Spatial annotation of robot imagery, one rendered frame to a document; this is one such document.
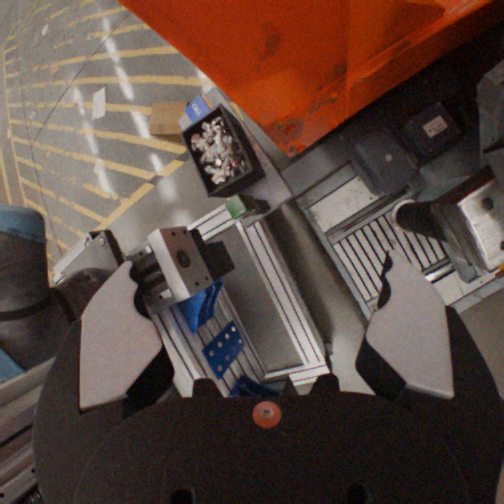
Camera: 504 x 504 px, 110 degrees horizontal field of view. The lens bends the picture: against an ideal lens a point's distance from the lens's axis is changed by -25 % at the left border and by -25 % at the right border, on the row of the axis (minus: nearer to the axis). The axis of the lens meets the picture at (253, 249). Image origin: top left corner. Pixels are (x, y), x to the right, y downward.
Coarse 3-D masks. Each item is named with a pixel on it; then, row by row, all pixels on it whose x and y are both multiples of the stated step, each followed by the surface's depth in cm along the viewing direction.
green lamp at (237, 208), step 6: (234, 198) 47; (240, 198) 47; (246, 198) 49; (228, 204) 47; (234, 204) 47; (240, 204) 47; (246, 204) 47; (228, 210) 48; (234, 210) 47; (240, 210) 47; (246, 210) 47; (252, 210) 50; (234, 216) 47; (240, 216) 48
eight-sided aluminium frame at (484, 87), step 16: (480, 80) 22; (496, 80) 20; (480, 96) 24; (496, 96) 21; (480, 112) 26; (496, 112) 23; (480, 128) 28; (496, 128) 25; (480, 144) 30; (480, 160) 33
